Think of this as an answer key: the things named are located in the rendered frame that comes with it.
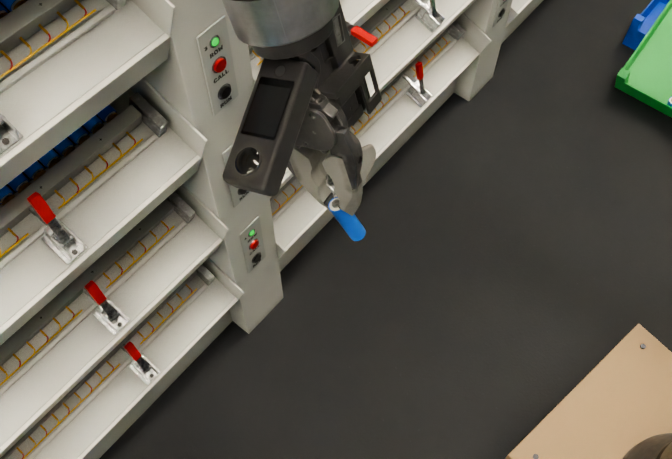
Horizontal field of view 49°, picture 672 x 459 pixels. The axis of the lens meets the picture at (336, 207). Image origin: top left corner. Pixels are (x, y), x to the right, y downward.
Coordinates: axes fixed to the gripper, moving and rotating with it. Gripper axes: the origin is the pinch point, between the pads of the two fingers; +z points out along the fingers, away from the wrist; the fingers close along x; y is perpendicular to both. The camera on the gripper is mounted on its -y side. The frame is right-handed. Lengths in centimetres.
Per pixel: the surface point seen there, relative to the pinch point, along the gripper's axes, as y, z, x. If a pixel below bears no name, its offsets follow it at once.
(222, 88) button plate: 6.4, -7.3, 16.9
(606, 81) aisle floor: 97, 56, 4
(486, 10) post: 74, 25, 19
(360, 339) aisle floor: 16, 56, 22
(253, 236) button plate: 9.6, 24.0, 28.3
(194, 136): 2.1, -3.4, 19.7
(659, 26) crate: 109, 49, -3
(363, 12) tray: 32.9, -0.5, 15.8
